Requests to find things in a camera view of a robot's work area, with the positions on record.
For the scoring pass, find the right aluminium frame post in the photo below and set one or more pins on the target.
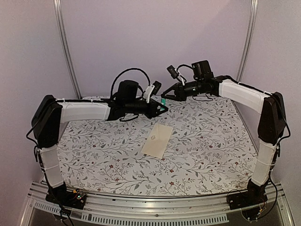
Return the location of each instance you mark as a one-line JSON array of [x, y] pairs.
[[248, 40]]

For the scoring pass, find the aluminium frame post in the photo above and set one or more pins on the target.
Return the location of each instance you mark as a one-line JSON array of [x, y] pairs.
[[248, 40], [65, 47]]

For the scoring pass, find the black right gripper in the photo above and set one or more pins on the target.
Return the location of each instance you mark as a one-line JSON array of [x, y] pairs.
[[178, 93]]

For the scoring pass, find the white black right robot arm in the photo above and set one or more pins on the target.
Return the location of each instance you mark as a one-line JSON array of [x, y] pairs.
[[270, 106]]

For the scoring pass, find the left aluminium frame post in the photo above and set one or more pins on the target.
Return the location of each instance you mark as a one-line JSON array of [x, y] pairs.
[[65, 47]]

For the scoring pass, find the cream paper envelope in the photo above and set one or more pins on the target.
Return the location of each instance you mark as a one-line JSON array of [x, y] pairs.
[[157, 141]]

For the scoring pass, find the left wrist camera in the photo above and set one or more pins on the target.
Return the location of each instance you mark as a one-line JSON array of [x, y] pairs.
[[151, 90]]

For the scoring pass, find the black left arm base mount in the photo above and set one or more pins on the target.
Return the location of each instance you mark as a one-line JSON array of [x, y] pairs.
[[60, 195]]

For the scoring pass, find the green white glue stick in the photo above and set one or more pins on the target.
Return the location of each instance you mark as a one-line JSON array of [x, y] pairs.
[[163, 101]]

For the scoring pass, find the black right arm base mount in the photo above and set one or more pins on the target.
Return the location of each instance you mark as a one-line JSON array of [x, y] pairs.
[[253, 199]]

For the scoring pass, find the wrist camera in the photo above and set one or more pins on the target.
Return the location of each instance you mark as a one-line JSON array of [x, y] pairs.
[[151, 90], [175, 75]]

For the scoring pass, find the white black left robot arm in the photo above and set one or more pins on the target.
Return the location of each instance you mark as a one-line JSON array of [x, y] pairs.
[[52, 113]]

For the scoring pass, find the front aluminium rail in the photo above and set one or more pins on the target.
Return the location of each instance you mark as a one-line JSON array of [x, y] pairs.
[[124, 210]]

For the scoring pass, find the floral patterned table mat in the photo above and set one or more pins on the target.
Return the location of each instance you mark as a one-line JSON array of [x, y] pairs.
[[209, 152]]

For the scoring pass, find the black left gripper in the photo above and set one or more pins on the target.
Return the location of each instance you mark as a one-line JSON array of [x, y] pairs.
[[153, 110]]

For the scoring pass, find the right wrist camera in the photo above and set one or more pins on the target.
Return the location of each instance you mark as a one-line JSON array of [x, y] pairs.
[[175, 75]]

